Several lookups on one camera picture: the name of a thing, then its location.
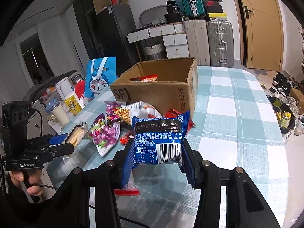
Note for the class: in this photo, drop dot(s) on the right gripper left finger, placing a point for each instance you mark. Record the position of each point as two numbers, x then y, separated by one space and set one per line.
73 195

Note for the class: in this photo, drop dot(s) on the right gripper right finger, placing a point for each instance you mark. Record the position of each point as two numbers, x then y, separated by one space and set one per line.
245 205

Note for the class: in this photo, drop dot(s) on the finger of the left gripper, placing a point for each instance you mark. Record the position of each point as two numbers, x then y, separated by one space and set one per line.
61 150
58 139

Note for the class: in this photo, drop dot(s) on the blue cookie packet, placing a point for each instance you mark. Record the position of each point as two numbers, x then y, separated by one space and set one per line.
156 141

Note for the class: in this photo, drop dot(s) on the white noodle snack bag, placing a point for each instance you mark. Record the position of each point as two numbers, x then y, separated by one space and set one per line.
147 78

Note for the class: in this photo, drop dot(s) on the person's left hand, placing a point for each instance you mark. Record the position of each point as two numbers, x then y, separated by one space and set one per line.
34 178

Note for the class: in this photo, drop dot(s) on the beige wafer packet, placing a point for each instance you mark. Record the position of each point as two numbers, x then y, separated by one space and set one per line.
77 134

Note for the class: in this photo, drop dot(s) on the white cup blue lid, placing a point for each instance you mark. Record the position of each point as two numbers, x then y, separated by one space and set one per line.
55 107

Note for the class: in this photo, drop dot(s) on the yellow drink carton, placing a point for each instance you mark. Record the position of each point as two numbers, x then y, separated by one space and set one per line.
73 103

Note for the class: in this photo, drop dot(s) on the plaid tablecloth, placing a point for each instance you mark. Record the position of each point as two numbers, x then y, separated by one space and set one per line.
234 126

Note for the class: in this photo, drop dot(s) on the blue Doraemon tote bag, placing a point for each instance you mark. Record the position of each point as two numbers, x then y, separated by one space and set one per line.
101 73

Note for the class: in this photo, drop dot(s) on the white purple snack bag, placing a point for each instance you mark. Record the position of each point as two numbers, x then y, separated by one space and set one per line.
138 109

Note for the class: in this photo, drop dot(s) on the black trash bin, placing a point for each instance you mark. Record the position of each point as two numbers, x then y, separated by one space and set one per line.
285 117

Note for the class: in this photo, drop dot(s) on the SF cardboard box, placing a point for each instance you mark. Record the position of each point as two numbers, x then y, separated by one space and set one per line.
175 87

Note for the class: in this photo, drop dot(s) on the woven laundry basket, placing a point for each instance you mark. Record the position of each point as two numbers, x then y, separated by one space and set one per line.
155 52

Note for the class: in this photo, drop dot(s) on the black refrigerator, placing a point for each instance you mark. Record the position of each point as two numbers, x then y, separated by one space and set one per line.
113 25

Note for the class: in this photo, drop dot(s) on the white drawer desk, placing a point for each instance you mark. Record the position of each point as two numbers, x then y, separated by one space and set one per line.
173 36

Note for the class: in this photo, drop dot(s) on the silver suitcase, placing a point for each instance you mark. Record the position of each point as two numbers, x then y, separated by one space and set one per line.
221 43

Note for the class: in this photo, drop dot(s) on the beige suitcase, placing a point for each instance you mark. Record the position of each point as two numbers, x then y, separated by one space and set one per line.
197 39

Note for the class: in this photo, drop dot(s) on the wooden door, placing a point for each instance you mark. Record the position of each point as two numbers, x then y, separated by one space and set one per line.
261 34

